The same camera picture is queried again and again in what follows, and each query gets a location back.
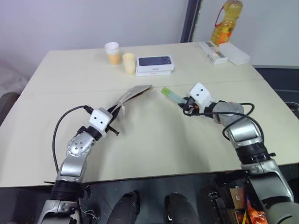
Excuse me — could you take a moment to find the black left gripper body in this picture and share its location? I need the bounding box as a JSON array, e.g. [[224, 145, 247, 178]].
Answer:
[[106, 111, 117, 133]]

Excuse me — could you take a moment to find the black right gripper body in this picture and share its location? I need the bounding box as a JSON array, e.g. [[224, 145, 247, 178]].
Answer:
[[183, 96, 199, 115]]

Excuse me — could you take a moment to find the green clear tube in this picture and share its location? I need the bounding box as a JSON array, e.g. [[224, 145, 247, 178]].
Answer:
[[161, 87, 186, 104]]

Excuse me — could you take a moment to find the beige grid pouch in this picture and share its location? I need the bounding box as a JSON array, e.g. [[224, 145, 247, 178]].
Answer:
[[109, 84, 154, 122]]

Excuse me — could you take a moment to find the cream paper cup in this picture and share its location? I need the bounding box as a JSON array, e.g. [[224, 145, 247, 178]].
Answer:
[[122, 52, 136, 75]]

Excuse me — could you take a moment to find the white phone box, dark print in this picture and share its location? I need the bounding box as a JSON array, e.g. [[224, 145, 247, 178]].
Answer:
[[135, 55, 176, 73]]

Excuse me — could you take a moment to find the white printed carton box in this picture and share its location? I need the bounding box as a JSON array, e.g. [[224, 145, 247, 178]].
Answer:
[[199, 41, 229, 66]]

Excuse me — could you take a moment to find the plain white box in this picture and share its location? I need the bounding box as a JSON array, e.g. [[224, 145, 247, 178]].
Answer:
[[218, 42, 251, 66]]

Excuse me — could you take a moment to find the black side table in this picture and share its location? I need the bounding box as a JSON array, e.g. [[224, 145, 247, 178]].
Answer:
[[253, 64, 299, 110]]

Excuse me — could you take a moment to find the brown cardboard box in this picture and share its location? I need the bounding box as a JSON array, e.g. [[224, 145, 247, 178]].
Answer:
[[228, 182, 269, 224]]

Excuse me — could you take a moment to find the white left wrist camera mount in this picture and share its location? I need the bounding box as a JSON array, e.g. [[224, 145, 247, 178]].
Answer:
[[88, 107, 113, 137]]

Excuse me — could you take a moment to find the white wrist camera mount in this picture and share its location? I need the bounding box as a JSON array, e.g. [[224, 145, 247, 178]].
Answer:
[[88, 107, 113, 137], [187, 82, 212, 111]]

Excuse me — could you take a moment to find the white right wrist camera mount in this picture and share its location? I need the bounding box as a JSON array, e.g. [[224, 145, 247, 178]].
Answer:
[[187, 82, 212, 111]]

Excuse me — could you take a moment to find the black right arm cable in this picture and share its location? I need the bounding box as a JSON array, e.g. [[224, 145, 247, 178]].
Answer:
[[183, 102, 255, 141]]

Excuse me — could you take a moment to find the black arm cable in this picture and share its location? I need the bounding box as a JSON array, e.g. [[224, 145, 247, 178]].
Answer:
[[52, 105, 94, 175], [183, 102, 255, 141]]

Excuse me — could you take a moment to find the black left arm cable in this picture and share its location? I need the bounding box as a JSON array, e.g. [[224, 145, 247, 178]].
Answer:
[[52, 105, 94, 175]]

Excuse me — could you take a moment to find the dark vertical post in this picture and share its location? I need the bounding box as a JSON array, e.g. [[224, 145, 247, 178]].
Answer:
[[180, 0, 202, 43]]

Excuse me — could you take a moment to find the yellow oil bottle, red handle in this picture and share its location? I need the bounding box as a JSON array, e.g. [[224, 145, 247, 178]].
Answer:
[[210, 0, 243, 45]]

